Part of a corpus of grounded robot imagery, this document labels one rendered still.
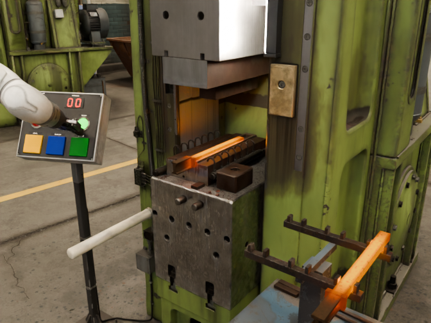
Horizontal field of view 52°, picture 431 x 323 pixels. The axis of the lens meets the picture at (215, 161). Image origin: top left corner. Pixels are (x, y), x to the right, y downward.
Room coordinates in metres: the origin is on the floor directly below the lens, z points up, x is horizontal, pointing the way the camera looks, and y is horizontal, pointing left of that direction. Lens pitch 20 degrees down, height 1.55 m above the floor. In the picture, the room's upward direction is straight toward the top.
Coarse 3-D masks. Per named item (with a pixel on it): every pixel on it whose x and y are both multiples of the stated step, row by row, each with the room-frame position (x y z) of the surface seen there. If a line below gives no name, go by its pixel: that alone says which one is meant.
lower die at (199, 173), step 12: (204, 144) 1.77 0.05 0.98; (216, 144) 1.74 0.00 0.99; (240, 144) 1.74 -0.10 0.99; (252, 144) 1.74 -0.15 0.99; (264, 144) 1.81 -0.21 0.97; (180, 156) 1.59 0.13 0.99; (216, 156) 1.59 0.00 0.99; (240, 156) 1.66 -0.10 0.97; (168, 168) 1.59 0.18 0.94; (192, 168) 1.52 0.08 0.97; (204, 168) 1.49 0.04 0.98; (216, 168) 1.52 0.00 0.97; (192, 180) 1.52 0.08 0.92; (204, 180) 1.49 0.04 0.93; (216, 180) 1.52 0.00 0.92
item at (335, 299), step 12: (372, 240) 1.03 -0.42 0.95; (384, 240) 1.03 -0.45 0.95; (372, 252) 0.97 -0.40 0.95; (360, 264) 0.92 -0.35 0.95; (348, 276) 0.87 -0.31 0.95; (360, 276) 0.89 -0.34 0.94; (336, 288) 0.82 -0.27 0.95; (348, 288) 0.82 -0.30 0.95; (324, 300) 0.78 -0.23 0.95; (336, 300) 0.78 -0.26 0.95; (324, 312) 0.74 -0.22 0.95; (336, 312) 0.77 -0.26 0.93
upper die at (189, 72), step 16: (176, 64) 1.56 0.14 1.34; (192, 64) 1.52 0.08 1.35; (208, 64) 1.49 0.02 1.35; (224, 64) 1.56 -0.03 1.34; (240, 64) 1.64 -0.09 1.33; (256, 64) 1.74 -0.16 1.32; (176, 80) 1.56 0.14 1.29; (192, 80) 1.52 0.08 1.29; (208, 80) 1.49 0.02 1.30; (224, 80) 1.57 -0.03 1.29; (240, 80) 1.65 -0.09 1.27
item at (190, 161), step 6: (234, 138) 1.77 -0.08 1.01; (240, 138) 1.77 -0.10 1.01; (222, 144) 1.69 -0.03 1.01; (228, 144) 1.70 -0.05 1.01; (210, 150) 1.62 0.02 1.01; (216, 150) 1.63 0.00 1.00; (186, 156) 1.51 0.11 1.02; (192, 156) 1.54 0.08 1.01; (198, 156) 1.54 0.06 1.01; (204, 156) 1.57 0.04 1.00; (174, 162) 1.45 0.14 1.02; (180, 162) 1.46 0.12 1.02; (186, 162) 1.49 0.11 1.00; (192, 162) 1.50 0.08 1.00; (174, 168) 1.45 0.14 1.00; (180, 168) 1.47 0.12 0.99; (186, 168) 1.49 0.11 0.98
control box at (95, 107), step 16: (48, 96) 1.79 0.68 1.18; (64, 96) 1.78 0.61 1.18; (80, 96) 1.77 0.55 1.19; (96, 96) 1.75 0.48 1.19; (64, 112) 1.74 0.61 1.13; (80, 112) 1.73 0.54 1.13; (96, 112) 1.72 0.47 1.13; (32, 128) 1.73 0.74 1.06; (48, 128) 1.72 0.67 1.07; (96, 128) 1.69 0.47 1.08; (96, 144) 1.65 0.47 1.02; (48, 160) 1.70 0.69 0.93; (64, 160) 1.66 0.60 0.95; (80, 160) 1.63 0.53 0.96; (96, 160) 1.64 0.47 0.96
